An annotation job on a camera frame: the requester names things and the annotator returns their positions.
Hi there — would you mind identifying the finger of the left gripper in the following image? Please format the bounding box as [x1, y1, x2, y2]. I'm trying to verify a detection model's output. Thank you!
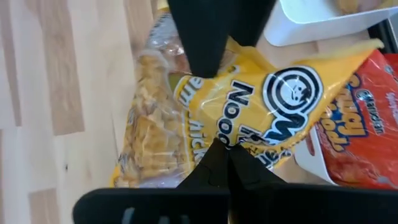
[167, 0, 233, 78]
[229, 0, 277, 47]

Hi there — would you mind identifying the red Saucy Noods pack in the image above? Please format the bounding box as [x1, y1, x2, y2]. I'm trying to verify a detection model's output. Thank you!
[306, 49, 398, 190]

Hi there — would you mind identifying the white plastic bin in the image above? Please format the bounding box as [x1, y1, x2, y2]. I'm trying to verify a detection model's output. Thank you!
[263, 0, 398, 47]
[294, 124, 398, 190]

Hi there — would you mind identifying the yellow Maruchan ramen pack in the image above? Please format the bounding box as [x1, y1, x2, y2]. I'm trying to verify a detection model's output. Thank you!
[108, 6, 385, 189]
[335, 0, 398, 15]

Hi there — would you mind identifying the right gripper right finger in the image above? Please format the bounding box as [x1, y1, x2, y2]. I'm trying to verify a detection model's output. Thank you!
[229, 144, 289, 190]

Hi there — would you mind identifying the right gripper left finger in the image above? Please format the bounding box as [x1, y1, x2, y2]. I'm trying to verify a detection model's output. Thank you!
[175, 138, 231, 190]

